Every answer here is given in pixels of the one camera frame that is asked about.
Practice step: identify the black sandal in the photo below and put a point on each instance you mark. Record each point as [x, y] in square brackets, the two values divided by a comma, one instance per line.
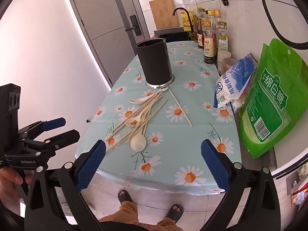
[175, 213]
[124, 197]

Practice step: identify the white plastic packet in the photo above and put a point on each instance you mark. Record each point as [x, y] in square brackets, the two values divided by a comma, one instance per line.
[237, 105]

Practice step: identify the blue white salt bag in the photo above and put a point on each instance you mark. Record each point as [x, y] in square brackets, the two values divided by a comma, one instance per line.
[231, 86]

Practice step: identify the white chopstick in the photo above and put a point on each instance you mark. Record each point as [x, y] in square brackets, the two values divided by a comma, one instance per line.
[180, 107]

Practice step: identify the white lid jar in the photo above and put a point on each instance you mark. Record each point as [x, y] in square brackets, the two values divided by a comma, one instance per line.
[223, 55]

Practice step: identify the black faucet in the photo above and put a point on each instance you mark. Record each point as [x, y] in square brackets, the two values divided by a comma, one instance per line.
[180, 8]

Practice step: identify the green sugar bag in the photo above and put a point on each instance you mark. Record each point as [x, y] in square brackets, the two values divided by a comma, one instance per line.
[269, 105]

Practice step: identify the dark sauce bottle orange cap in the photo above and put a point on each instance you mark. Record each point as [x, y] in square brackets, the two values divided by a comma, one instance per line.
[209, 45]

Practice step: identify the clear plastic jar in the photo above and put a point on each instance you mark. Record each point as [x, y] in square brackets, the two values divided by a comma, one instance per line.
[229, 65]

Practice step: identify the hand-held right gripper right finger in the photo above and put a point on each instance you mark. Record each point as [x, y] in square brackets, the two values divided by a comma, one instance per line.
[216, 166]

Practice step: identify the colourful printed card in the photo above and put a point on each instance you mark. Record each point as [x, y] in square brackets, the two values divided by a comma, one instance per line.
[298, 195]

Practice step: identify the clear oil bottle gold cap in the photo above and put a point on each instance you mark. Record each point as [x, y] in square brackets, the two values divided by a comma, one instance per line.
[222, 41]

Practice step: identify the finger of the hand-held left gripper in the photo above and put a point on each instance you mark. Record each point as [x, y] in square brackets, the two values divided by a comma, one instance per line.
[67, 136]
[54, 123]

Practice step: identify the wooden cutting board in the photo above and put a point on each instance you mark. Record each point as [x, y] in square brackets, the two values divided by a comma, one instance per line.
[163, 14]

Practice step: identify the bear print spoon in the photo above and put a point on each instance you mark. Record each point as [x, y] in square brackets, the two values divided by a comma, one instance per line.
[132, 122]

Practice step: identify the black utensil holder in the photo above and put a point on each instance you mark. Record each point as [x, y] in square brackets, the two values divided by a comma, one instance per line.
[154, 60]

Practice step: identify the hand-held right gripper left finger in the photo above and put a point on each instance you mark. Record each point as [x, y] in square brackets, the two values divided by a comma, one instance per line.
[92, 166]

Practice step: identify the black kitchen sink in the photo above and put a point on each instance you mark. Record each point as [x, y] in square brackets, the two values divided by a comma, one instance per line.
[173, 36]

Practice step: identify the pile of wooden chopsticks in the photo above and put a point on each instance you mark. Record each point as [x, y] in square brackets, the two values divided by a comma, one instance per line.
[144, 114]

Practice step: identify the grey door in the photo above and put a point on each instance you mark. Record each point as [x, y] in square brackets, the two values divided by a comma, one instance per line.
[101, 16]

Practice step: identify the clear bottle yellow cap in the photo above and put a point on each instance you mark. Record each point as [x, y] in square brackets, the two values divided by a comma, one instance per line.
[209, 15]

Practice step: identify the tall bottle gold cap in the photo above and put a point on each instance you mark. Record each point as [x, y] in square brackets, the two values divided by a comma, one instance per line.
[217, 16]

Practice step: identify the dark vinegar glass bottle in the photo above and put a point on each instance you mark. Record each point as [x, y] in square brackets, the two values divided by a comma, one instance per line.
[199, 38]

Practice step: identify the person's left hand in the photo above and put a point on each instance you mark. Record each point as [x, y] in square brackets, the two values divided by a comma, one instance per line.
[12, 181]

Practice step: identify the yellow plastic bottle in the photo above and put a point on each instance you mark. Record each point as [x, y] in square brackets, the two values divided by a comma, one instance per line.
[185, 20]

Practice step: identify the daisy print tablecloth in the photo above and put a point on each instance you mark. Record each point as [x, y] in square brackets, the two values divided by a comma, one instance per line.
[182, 144]

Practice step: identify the large white spoon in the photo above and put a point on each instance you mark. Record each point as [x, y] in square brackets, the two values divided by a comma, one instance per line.
[138, 144]

